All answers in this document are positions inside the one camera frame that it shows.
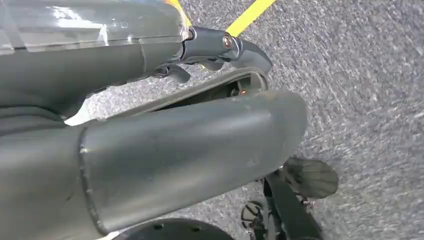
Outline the yellow floor tape strip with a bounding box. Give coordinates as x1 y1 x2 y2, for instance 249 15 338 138
225 0 276 38
164 0 194 29

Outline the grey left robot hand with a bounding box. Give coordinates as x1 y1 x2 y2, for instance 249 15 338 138
0 0 309 240

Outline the dark grey floor mat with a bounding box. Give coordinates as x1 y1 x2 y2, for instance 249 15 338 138
84 0 424 240

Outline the black robot foot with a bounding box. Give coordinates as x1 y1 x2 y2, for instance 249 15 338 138
112 217 235 240
281 156 340 200

